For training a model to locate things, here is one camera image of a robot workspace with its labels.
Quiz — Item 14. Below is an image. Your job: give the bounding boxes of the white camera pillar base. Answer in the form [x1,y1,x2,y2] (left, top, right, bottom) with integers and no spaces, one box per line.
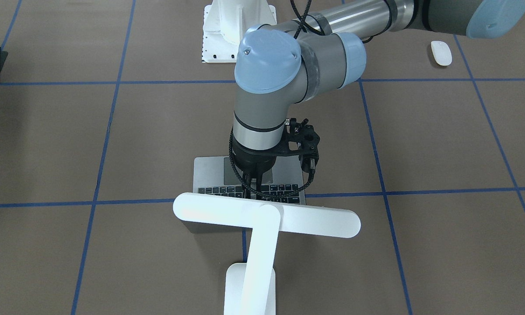
[201,0,277,63]

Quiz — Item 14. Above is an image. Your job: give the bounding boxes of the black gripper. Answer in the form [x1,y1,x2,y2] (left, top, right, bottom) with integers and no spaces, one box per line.
[232,145,277,199]

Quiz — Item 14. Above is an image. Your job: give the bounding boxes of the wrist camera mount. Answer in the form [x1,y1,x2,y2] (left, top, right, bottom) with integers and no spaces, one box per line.
[270,118,320,174]

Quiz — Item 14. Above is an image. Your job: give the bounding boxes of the grey laptop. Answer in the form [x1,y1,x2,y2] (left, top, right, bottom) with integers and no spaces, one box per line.
[182,157,307,234]

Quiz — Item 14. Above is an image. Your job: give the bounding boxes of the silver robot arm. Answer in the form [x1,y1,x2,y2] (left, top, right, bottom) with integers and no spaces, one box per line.
[229,0,525,201]

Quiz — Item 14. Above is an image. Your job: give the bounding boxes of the white computer mouse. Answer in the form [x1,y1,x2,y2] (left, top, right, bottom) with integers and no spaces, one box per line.
[430,41,453,67]

